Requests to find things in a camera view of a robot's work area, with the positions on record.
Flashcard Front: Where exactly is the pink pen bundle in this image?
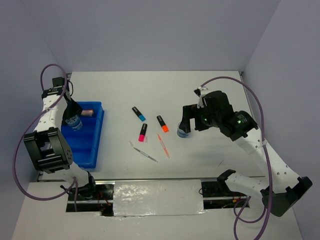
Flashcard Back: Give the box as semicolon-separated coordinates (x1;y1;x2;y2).
80;109;95;117

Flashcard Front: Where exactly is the blue plastic bin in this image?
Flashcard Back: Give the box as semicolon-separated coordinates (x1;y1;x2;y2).
61;101;105;169

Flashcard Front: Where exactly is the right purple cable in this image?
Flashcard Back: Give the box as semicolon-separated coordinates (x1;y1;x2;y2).
199;76;273;240

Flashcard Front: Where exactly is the blue white round jar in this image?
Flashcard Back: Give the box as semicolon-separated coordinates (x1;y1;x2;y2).
65;115;83;131

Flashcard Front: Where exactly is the purple cable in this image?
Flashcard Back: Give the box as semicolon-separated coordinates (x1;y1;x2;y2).
11;64;80;213
199;76;273;240

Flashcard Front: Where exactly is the blue-capped black highlighter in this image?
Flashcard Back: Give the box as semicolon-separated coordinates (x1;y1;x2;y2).
132;106;146;122

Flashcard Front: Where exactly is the orange-capped black highlighter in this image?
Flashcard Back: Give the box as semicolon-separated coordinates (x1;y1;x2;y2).
156;115;169;133

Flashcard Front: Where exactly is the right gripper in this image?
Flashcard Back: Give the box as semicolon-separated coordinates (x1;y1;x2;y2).
178;102;220;133

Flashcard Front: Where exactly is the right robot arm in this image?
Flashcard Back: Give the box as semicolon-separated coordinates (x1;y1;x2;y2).
177;86;313;217

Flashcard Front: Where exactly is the pink-capped black highlighter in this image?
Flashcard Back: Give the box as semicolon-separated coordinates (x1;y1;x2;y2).
138;123;148;142

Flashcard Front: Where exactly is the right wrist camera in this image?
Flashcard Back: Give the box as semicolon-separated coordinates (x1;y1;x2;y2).
193;86;210;98

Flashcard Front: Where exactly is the orange clear pen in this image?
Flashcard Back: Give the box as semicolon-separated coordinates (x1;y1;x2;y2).
157;134;170;159

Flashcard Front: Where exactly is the grey clear pen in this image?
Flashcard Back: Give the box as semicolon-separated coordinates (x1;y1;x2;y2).
132;147;158;163

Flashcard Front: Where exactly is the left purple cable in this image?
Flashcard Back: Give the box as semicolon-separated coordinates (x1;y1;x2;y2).
11;64;80;213

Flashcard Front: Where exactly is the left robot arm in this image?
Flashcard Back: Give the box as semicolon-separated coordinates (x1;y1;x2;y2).
23;77;98;200

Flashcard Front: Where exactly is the silver taped plate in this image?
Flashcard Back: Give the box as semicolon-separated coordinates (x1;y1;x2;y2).
113;179;206;217

